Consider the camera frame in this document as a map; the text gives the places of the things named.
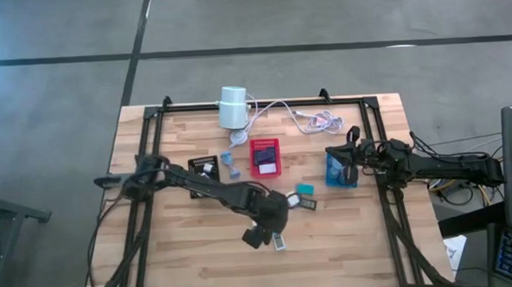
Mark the red plastic basket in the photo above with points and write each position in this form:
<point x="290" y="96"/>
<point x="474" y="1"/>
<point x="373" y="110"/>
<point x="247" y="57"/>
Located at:
<point x="264" y="142"/>

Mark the black metal table frame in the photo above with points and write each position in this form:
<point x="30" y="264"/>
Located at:
<point x="194" y="107"/>

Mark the black plastic basket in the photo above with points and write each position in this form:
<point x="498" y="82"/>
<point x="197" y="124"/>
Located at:
<point x="196" y="163"/>

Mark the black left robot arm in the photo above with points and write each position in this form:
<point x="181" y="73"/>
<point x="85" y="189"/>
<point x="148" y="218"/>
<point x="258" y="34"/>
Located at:
<point x="197" y="185"/>

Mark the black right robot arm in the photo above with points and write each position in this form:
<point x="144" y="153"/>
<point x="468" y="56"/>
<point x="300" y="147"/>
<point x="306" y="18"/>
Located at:
<point x="447" y="165"/>

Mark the black beam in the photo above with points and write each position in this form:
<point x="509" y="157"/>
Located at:
<point x="471" y="220"/>

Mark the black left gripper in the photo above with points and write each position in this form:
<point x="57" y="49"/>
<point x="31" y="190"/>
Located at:
<point x="274" y="212"/>

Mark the large white black-faced charger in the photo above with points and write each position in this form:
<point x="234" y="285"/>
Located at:
<point x="207" y="167"/>

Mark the white cylindrical lamp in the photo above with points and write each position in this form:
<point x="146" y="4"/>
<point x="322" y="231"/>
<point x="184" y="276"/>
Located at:
<point x="233" y="107"/>

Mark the white square wall charger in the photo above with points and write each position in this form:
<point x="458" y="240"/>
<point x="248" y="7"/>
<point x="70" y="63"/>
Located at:
<point x="293" y="200"/>

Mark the pale purple sand timer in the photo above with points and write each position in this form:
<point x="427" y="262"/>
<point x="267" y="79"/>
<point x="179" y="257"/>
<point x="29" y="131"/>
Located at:
<point x="337" y="162"/>

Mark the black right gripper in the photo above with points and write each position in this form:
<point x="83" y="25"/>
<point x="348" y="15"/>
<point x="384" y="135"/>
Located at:
<point x="373" y="158"/>

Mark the teal digital clock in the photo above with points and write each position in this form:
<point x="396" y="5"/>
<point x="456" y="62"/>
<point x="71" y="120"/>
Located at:
<point x="305" y="189"/>

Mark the small white black-faced charger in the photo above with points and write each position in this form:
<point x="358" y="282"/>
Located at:
<point x="203" y="175"/>

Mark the white paper sheet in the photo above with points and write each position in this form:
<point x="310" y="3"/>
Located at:
<point x="455" y="251"/>

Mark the white digital clock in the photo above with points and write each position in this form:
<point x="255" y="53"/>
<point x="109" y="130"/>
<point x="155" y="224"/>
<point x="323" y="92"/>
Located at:
<point x="267" y="168"/>
<point x="279" y="243"/>

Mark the blue plastic basket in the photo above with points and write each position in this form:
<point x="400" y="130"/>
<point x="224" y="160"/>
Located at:
<point x="333" y="183"/>

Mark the grey metal stand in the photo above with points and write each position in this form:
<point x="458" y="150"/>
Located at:
<point x="16" y="210"/>

